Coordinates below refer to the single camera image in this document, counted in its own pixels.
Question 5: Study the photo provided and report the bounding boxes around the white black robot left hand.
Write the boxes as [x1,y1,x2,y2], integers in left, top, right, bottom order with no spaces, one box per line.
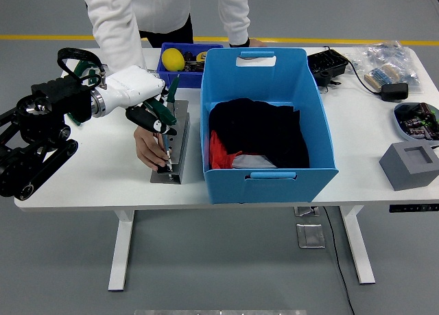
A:
[102,65,178,137]

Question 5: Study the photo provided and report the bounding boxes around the person's right hand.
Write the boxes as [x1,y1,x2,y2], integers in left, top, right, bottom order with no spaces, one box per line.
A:
[133,125,169,172]

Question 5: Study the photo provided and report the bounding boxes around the grey metal tool rack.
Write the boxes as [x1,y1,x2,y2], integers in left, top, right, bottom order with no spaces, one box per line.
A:
[150,100,191,185]

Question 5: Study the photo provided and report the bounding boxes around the large green T-handle hex key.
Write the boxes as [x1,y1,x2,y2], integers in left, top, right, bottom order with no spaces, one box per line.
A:
[142,97,178,174]

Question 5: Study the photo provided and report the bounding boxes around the small green T-handle hex key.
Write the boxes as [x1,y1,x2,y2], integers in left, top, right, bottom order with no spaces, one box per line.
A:
[167,74,181,120]

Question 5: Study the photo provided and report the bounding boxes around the large light blue box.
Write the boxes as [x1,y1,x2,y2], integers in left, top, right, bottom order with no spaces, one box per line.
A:
[200,47,340,205]

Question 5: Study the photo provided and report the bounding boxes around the yellow lemon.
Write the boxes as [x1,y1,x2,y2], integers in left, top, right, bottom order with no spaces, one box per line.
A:
[161,47,186,72]

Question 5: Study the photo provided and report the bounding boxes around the small dark blue bin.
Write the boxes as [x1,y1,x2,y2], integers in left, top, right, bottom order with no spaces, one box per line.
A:
[156,42,224,89]

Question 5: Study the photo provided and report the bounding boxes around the dark small parts heap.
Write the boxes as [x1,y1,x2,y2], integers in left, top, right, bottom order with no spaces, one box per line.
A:
[182,50,206,73]

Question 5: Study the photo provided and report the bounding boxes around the red cloth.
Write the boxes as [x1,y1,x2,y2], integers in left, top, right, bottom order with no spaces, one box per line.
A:
[209,130,243,171]

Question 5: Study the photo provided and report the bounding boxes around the black plastic tray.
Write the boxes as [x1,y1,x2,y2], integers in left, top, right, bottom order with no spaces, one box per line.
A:
[307,48,350,79]

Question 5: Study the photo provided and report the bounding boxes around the black round socket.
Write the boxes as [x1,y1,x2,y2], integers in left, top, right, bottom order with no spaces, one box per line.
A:
[316,69,334,88]

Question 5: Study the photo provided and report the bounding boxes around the person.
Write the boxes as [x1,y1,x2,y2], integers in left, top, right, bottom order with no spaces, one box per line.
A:
[82,0,268,72]

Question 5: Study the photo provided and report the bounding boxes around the black cloth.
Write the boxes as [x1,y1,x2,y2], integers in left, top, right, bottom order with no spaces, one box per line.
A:
[208,97,311,170]

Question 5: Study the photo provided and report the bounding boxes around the white table leg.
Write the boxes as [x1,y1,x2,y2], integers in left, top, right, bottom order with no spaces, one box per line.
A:
[339,205,377,285]
[108,210,135,292]

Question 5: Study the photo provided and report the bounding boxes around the grey white cloth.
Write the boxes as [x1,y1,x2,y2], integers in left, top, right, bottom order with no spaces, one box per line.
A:
[232,153,278,170]

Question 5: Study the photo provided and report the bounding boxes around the tan resistor strip bundle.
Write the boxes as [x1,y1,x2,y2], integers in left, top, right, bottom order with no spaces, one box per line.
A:
[364,63,401,91]

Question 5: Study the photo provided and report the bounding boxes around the clear plastic parts bags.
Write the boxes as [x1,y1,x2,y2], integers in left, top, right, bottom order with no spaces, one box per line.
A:
[349,40,422,93]

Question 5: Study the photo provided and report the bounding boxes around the black power adapter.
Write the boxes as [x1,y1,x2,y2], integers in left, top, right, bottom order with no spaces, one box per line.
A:
[380,82,410,102]

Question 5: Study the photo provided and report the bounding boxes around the light blue plate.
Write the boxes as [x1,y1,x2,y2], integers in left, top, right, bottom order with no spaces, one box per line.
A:
[392,102,439,143]

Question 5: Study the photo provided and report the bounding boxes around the electronic components heap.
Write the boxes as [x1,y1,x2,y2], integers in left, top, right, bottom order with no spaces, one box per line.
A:
[394,102,439,140]

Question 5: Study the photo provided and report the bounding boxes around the grey foam block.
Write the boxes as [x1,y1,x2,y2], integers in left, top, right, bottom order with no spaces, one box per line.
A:
[378,141,439,192]

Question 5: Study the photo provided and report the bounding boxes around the black table control panel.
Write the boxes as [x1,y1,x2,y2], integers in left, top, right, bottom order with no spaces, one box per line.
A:
[388,203,439,213]

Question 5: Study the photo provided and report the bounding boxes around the black adapter cord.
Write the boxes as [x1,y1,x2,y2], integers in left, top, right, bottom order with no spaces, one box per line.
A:
[322,45,383,96]

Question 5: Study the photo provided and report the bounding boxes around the black floor cable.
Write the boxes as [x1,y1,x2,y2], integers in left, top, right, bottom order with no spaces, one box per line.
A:
[322,207,356,315]

